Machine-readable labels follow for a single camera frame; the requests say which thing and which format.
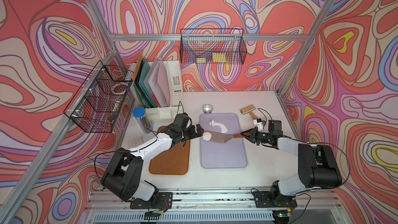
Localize white dough piece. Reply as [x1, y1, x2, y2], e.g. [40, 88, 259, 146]
[209, 119, 228, 133]

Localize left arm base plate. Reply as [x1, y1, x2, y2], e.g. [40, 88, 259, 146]
[130, 192, 173, 210]

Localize round cut dough wrapper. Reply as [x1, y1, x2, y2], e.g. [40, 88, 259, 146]
[202, 132, 212, 141]

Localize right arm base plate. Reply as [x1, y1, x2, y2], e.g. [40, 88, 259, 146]
[250, 188, 297, 209]

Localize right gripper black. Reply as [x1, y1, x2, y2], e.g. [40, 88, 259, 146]
[240, 127, 272, 145]

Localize clear plastic mold tray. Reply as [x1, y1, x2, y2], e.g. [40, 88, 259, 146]
[127, 136, 144, 149]

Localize black wire basket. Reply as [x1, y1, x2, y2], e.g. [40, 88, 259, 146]
[63, 61, 133, 133]
[180, 27, 247, 64]

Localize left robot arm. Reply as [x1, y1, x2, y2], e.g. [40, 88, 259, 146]
[101, 113, 204, 205]

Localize round metal cutter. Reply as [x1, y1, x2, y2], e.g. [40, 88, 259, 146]
[203, 104, 213, 114]

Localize white file organizer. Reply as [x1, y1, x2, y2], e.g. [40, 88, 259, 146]
[129, 59, 183, 121]

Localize blue lid clear jar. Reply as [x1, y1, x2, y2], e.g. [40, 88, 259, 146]
[133, 107, 152, 134]

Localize tape roll in basket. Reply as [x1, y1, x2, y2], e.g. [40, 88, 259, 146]
[111, 82, 129, 95]

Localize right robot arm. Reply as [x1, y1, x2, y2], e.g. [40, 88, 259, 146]
[240, 120, 343, 206]

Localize yellow sticky note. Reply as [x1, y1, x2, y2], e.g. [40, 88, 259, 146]
[212, 52, 227, 62]

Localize lilac plastic cutting mat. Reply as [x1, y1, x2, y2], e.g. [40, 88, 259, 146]
[199, 113, 247, 169]

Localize black wire basket left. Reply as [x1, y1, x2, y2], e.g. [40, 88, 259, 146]
[63, 61, 133, 133]

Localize wooden dough roller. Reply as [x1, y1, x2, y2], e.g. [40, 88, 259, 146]
[240, 105, 259, 120]

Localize black wire basket back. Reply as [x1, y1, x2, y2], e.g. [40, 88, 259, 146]
[180, 27, 247, 64]

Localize white paper folder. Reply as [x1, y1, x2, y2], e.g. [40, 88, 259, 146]
[148, 61, 171, 107]

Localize green folder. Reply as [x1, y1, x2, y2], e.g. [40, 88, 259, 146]
[138, 59, 158, 108]

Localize brown wooden tray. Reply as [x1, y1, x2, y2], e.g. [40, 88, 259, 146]
[149, 140, 190, 176]

